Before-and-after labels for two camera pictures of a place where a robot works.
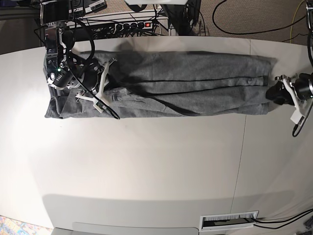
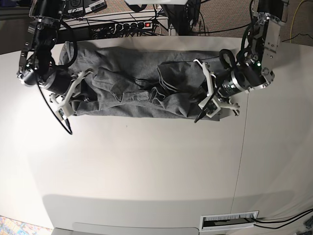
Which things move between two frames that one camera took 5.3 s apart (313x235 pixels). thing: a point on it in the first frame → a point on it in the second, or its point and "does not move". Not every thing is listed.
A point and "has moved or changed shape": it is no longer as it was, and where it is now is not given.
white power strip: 136,26 does not move
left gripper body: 91,79 → 60,82
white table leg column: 171,31 does not move
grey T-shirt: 154,84 has moved or changed shape
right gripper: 278,93 → 226,85
